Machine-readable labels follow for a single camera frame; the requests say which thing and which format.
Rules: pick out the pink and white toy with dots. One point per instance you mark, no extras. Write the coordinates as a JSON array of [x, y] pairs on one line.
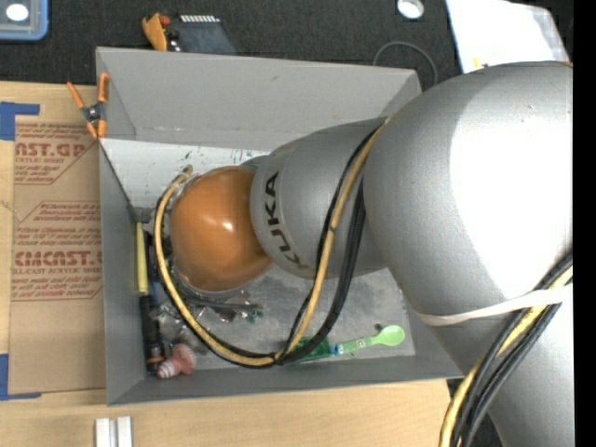
[[179, 361]]

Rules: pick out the yellow flat block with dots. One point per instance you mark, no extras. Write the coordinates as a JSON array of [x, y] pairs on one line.
[[141, 259]]

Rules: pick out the brown cardboard board red print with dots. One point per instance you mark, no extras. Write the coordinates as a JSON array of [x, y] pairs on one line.
[[56, 333]]

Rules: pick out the green plastic spoon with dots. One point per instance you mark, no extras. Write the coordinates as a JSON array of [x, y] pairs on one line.
[[391, 336]]

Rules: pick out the grey metal bin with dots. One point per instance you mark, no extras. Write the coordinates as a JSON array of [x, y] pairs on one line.
[[261, 96]]

